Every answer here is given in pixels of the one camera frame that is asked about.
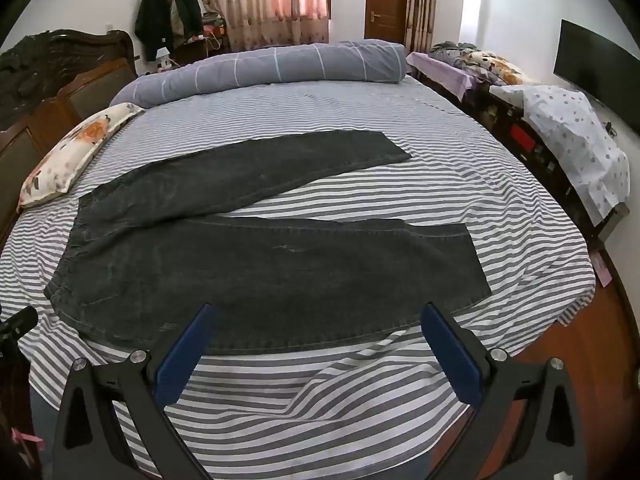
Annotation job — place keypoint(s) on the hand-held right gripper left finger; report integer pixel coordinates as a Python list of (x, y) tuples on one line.
[(185, 355)]

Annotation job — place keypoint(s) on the carved wooden headboard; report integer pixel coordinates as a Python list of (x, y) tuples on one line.
[(30, 125)]

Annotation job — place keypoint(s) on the black hanging coat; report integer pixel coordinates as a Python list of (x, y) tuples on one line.
[(152, 20)]

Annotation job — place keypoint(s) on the brown wooden door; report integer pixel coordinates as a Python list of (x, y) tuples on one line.
[(387, 0)]

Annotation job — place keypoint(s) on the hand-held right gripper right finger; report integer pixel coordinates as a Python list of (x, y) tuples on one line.
[(450, 355)]

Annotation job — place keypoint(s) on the patterned pink window curtain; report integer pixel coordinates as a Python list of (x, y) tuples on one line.
[(260, 0)]

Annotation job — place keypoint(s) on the white polka dot cloth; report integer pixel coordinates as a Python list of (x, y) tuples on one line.
[(575, 140)]

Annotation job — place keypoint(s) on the floral blanket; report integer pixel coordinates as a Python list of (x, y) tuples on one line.
[(500, 67)]

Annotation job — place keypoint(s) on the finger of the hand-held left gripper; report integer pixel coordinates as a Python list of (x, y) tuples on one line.
[(20, 321)]

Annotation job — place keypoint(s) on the cluttered bedside table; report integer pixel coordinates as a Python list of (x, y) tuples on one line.
[(210, 40)]

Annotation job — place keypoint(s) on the floral pillow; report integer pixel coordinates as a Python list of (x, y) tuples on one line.
[(75, 145)]

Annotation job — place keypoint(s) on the rolled blue checked duvet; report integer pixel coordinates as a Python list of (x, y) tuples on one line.
[(280, 65)]

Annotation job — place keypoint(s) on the dark green hanging coat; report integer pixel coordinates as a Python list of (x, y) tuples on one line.
[(187, 10)]

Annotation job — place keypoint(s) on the purple cloth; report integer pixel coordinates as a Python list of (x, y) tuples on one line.
[(440, 67)]

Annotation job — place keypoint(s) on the grey white striped bed sheet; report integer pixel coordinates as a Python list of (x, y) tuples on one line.
[(400, 200)]

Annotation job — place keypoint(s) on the patterned narrow curtain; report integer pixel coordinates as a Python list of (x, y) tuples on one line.
[(420, 5)]

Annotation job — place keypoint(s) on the pink ribbon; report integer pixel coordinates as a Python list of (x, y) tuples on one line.
[(25, 436)]

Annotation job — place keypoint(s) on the black flat television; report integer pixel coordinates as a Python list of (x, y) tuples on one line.
[(600, 70)]

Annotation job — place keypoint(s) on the dark wooden low cabinet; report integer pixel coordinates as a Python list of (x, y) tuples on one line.
[(505, 125)]

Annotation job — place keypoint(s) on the dark grey denim pants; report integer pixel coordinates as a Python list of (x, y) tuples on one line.
[(275, 270)]

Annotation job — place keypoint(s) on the small white house figurine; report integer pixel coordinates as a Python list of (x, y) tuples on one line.
[(163, 58)]

